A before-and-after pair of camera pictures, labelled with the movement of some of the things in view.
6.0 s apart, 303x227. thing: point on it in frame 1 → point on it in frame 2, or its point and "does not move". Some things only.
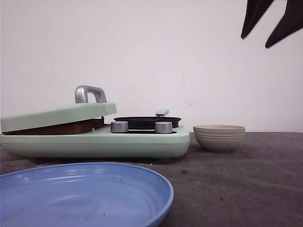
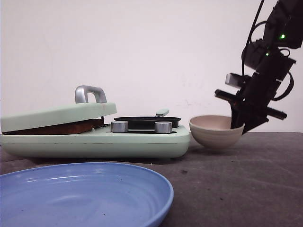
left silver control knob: (119, 126) does not move
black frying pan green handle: (149, 123) does not move
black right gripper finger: (255, 10) → (238, 115)
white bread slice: (72, 127) does not move
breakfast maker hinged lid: (90, 101) does not move
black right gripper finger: (292, 21) → (253, 120)
